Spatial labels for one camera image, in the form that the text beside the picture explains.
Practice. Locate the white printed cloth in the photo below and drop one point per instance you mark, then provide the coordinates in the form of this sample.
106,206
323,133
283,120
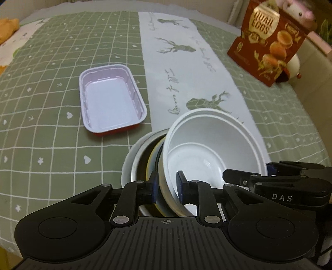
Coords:
13,52

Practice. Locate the pink plush toy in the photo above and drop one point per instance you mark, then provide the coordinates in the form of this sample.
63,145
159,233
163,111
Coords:
298,10

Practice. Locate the yellow-rimmed white bowl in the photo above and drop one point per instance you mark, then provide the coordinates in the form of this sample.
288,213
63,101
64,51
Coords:
150,162

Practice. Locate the red printed carton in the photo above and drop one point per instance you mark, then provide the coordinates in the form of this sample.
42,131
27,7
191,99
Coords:
267,39

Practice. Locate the pale pink box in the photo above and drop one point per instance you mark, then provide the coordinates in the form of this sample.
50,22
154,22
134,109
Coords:
320,42

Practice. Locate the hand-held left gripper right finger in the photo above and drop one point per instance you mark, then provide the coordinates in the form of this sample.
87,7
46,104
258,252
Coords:
180,187

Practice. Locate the green plant leaves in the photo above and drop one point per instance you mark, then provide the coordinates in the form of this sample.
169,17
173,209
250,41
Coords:
326,31

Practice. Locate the stainless steel bowl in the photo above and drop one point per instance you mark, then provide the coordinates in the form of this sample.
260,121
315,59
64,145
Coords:
141,166

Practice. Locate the white plastic bowl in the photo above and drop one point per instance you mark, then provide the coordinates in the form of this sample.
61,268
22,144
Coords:
207,135

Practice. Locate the lilac rectangular tray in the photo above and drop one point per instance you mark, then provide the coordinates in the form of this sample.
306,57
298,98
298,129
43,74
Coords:
109,103

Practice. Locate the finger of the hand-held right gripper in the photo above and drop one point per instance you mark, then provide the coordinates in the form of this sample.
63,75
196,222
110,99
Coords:
236,176
285,166

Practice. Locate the white deer-print table runner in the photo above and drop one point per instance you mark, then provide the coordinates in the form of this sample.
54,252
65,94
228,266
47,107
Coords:
168,65

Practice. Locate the orange cloth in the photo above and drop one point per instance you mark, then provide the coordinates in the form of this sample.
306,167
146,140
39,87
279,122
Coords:
7,28

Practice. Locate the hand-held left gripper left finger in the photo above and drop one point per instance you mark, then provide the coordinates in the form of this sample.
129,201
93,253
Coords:
153,187

